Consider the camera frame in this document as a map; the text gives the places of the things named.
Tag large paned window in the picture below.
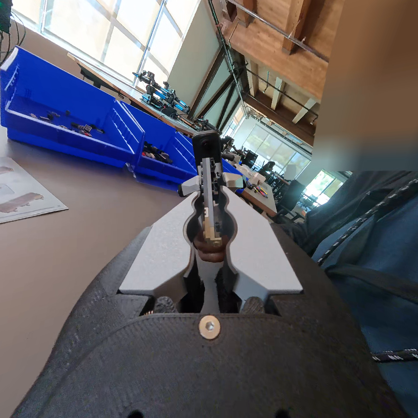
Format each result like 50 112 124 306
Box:
10 0 200 90

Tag bright far windows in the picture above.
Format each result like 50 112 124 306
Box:
225 108 347 209

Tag large blue plastic bin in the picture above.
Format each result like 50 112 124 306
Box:
0 46 146 164

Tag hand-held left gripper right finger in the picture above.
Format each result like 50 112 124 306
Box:
224 189 304 302

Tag person's right hand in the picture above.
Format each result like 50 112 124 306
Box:
193 235 226 263

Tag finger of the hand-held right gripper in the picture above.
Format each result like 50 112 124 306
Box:
222 172 245 189
178 176 200 198

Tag black office chair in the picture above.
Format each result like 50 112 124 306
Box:
278 162 309 217

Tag blue black robot arms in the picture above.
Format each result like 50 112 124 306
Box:
132 70 191 115

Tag toy brick instruction booklet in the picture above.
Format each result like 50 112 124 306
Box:
0 157 69 224

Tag black white drawstring cord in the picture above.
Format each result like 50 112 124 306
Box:
317 181 418 363

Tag person's blue hooded sweatshirt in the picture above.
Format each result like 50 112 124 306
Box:
278 170 418 418

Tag heap of dark toy bricks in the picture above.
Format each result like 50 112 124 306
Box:
143 141 174 164

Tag black electronics rig with cables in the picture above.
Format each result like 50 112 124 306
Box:
0 0 27 66

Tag white far desk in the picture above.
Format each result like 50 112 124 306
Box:
235 163 278 217

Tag dark robot arms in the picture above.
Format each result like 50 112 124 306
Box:
193 116 222 134

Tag grey tan toy brick assembly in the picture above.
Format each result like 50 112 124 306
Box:
197 157 224 250

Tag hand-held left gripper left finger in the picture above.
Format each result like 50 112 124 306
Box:
119 193 196 302

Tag black shoulder strap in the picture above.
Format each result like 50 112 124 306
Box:
327 263 418 304

